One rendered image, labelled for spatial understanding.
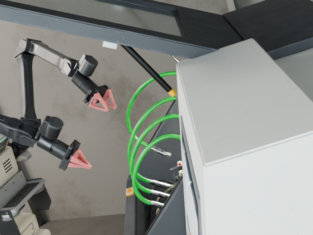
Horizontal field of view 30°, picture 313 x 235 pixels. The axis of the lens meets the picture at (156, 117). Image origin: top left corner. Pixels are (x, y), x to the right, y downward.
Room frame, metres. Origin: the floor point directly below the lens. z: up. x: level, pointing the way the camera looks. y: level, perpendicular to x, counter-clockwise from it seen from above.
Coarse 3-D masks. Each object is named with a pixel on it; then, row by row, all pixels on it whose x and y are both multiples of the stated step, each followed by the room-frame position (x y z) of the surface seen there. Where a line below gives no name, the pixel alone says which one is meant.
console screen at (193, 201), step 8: (184, 136) 1.28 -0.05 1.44; (184, 144) 1.29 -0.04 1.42; (184, 152) 1.30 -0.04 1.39; (184, 160) 1.32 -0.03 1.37; (184, 168) 1.35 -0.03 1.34; (192, 168) 1.09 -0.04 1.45; (184, 176) 1.37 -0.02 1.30; (192, 176) 1.08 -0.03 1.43; (184, 184) 1.41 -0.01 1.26; (192, 184) 1.08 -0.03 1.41; (192, 192) 1.09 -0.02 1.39; (192, 200) 1.11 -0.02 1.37; (192, 208) 1.12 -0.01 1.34; (200, 208) 0.95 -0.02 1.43; (192, 216) 1.14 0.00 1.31; (200, 216) 0.95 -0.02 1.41; (192, 224) 1.16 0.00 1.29; (200, 224) 0.96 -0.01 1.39; (192, 232) 1.17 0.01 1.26; (200, 232) 0.96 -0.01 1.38
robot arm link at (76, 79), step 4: (76, 72) 2.23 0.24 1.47; (80, 72) 2.21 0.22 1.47; (76, 76) 2.22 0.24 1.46; (80, 76) 2.21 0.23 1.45; (84, 76) 2.21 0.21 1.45; (72, 80) 2.23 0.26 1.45; (76, 80) 2.21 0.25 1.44; (80, 80) 2.20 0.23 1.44; (76, 84) 2.21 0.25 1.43; (80, 84) 2.20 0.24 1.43
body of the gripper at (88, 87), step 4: (84, 80) 2.20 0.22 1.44; (88, 80) 2.22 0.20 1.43; (84, 84) 2.19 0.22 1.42; (88, 84) 2.19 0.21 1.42; (92, 84) 2.19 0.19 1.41; (80, 88) 2.20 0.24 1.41; (84, 88) 2.19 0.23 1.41; (88, 88) 2.18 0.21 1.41; (92, 88) 2.15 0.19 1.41; (84, 92) 2.19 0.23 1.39; (88, 92) 2.14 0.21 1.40; (92, 92) 2.14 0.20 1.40; (88, 96) 2.16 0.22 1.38; (84, 100) 2.16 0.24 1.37; (88, 100) 2.16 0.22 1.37
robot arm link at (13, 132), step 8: (0, 120) 1.97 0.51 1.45; (8, 120) 1.97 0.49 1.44; (16, 120) 1.98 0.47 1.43; (24, 120) 1.99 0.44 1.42; (0, 128) 1.96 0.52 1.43; (8, 128) 1.95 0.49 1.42; (16, 128) 1.95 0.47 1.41; (24, 128) 1.96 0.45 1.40; (32, 128) 1.97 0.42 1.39; (8, 136) 1.96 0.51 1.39; (16, 136) 1.95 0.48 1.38; (32, 136) 1.94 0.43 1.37
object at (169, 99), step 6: (162, 102) 1.82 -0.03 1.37; (150, 108) 1.83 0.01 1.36; (144, 114) 1.83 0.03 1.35; (138, 126) 1.83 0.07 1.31; (132, 132) 1.84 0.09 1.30; (132, 138) 1.83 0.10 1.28; (132, 144) 1.84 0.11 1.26; (138, 174) 1.84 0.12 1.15; (144, 180) 1.83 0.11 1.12; (150, 180) 1.84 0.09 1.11; (156, 180) 1.84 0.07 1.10; (162, 186) 1.83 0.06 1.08; (168, 186) 1.83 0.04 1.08; (174, 186) 1.83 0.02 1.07
